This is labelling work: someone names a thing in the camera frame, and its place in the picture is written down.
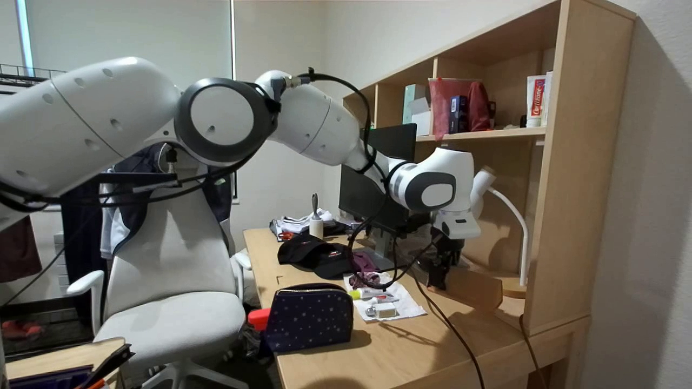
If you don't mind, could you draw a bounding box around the navy star print pouch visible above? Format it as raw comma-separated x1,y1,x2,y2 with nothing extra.
261,281,356,355

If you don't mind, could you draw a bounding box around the red bag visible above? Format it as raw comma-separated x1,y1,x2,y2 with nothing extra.
426,76,498,139

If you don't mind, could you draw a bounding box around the maroon hanging cloth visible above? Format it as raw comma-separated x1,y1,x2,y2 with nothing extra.
0,214,43,286

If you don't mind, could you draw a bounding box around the wooden floor box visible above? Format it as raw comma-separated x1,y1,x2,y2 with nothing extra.
2,336,136,389

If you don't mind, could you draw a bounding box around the dark storage box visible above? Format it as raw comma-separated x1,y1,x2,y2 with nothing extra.
0,291,100,363

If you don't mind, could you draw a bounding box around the white red card box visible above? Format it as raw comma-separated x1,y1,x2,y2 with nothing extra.
525,69,556,132

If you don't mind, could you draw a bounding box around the small black box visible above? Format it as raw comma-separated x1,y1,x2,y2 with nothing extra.
447,93,472,136

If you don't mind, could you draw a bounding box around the small white desk bottle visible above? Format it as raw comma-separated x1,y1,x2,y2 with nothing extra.
307,193,326,241

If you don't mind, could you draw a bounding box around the white office chair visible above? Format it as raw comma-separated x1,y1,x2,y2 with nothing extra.
64,183,251,389

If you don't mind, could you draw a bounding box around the black power cable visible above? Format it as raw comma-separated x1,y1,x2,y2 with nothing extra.
408,278,486,389

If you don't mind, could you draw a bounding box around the black computer monitor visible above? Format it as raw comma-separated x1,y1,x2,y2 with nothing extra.
338,122,434,235

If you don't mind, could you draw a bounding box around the white patterned cloth pile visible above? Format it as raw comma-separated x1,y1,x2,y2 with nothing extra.
268,212,341,244

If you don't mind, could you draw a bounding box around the black cap with red logo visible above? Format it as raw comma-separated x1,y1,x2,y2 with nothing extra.
277,235,354,281

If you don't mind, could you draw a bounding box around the wooden shelf unit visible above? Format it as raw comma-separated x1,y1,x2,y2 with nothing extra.
340,0,637,338

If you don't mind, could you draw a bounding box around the white green book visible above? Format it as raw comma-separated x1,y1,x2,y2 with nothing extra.
400,83,434,139

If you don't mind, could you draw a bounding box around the red plastic object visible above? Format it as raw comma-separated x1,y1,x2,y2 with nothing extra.
247,308,274,333

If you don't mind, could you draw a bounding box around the grey vertical pole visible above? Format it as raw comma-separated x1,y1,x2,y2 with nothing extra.
227,0,239,83

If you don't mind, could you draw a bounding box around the white gooseneck desk lamp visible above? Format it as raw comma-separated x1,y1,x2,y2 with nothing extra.
468,166,531,298

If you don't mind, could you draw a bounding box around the black clothes rack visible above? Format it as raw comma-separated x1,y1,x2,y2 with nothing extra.
0,63,66,96

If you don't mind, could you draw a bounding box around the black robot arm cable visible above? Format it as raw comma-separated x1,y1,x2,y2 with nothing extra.
288,67,434,291

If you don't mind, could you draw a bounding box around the purple cloth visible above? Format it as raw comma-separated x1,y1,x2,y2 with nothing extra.
349,246,384,287

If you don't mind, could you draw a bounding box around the small cardboard box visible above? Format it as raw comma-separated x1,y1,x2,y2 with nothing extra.
444,264,505,314

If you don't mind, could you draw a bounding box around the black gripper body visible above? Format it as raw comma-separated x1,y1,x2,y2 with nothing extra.
419,239,467,278

